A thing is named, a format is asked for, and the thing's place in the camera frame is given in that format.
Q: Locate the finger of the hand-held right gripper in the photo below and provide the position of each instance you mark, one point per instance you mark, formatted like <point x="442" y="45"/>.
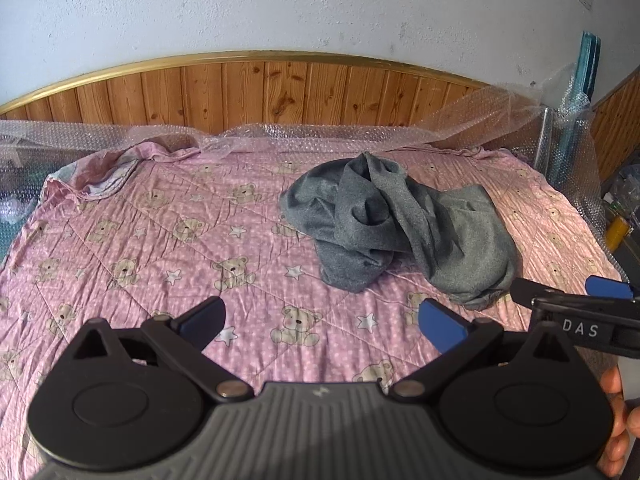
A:
<point x="525" y="290"/>
<point x="607" y="287"/>

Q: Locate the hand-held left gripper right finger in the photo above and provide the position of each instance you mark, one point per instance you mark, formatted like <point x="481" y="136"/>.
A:
<point x="440" y="326"/>

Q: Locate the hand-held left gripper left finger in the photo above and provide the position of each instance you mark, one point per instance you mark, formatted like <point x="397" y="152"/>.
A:
<point x="200" y="321"/>

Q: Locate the grey pants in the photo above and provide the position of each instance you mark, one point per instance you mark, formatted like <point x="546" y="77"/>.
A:
<point x="400" y="220"/>

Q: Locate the person's right hand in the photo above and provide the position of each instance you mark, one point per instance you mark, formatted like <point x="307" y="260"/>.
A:
<point x="612" y="382"/>

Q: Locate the pink bear print quilt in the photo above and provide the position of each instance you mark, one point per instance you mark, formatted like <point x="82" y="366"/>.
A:
<point x="150" y="240"/>

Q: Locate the clear plastic bag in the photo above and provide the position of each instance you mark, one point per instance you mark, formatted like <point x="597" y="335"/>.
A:
<point x="625" y="185"/>

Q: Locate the clear bubble wrap sheet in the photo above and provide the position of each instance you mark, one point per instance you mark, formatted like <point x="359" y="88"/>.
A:
<point x="350" y="135"/>

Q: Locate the teal glass panels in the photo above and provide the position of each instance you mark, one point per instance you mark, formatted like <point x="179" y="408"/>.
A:
<point x="587" y="65"/>

